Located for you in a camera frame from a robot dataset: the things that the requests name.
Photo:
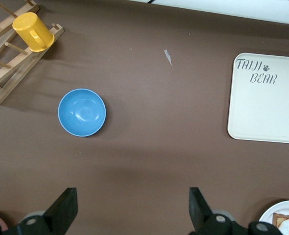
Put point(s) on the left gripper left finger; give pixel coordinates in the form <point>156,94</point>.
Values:
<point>61,210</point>

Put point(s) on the bread slice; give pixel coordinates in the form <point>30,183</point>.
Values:
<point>277,219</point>

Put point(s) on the white round plate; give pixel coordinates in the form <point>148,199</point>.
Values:
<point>269,215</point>

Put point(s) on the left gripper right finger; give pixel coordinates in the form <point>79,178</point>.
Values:
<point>200,215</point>

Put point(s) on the blue bowl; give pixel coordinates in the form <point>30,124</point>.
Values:
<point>82,112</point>

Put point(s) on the small grey paper scrap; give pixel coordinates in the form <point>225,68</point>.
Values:
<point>168,56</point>

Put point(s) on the wooden mug rack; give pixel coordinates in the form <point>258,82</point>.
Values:
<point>36,52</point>

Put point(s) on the cream bear print tray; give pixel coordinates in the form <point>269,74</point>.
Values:
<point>264,110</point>

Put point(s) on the yellow mug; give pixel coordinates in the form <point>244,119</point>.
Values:
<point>27,27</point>

